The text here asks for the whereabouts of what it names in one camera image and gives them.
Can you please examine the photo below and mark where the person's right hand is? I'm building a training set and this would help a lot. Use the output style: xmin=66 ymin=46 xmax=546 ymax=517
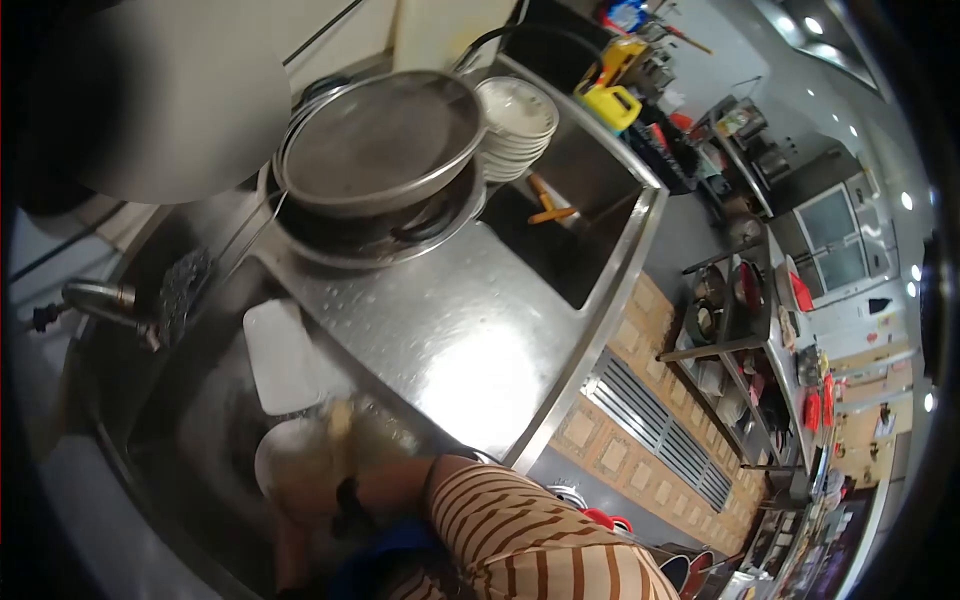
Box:
xmin=288 ymin=420 xmax=355 ymax=519

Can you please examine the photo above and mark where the black wrist band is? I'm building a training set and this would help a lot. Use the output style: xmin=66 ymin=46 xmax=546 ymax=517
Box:
xmin=332 ymin=475 xmax=370 ymax=537

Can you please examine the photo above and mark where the white round plate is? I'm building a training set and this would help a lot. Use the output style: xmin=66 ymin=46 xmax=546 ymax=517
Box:
xmin=253 ymin=416 xmax=342 ymax=519

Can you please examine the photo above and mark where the stainless steel sink unit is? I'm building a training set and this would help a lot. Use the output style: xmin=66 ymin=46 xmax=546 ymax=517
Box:
xmin=71 ymin=52 xmax=670 ymax=600

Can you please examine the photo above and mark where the person's body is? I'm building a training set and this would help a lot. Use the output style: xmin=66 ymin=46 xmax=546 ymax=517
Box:
xmin=346 ymin=456 xmax=680 ymax=600

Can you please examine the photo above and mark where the metal mesh scourer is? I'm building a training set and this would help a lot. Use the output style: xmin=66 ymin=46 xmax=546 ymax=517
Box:
xmin=156 ymin=246 xmax=216 ymax=348

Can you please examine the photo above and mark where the large steel wok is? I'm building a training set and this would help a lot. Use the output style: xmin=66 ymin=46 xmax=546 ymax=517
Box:
xmin=257 ymin=153 xmax=489 ymax=271

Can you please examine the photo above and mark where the steel faucet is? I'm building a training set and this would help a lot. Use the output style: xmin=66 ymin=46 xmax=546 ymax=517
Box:
xmin=30 ymin=277 xmax=163 ymax=354

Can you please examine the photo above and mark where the red plastic object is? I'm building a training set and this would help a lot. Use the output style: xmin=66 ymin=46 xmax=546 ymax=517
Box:
xmin=580 ymin=507 xmax=636 ymax=535

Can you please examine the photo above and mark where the large metal mesh strainer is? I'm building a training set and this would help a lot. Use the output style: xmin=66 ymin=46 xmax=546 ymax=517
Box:
xmin=217 ymin=69 xmax=489 ymax=286

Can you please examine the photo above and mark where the metal floor drain grate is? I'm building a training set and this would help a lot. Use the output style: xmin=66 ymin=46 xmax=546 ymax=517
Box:
xmin=579 ymin=347 xmax=735 ymax=516

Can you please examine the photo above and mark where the stack of white bowls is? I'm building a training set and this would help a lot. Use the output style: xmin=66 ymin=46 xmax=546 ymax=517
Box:
xmin=474 ymin=75 xmax=561 ymax=184

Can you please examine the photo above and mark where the metal rack with dishes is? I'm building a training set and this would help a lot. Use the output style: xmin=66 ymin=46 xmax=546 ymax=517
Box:
xmin=658 ymin=225 xmax=822 ymax=492

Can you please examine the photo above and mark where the yellow plastic jug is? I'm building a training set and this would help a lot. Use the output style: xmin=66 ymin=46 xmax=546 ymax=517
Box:
xmin=573 ymin=84 xmax=644 ymax=137

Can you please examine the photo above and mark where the yellow plastic container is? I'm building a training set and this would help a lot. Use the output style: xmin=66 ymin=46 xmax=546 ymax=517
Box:
xmin=591 ymin=37 xmax=651 ymax=88

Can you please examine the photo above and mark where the glass door refrigerator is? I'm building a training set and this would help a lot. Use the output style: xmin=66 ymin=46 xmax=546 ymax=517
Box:
xmin=771 ymin=171 xmax=903 ymax=303

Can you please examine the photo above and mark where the black hose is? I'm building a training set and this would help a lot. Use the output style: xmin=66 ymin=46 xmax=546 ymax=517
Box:
xmin=450 ymin=21 xmax=606 ymax=76

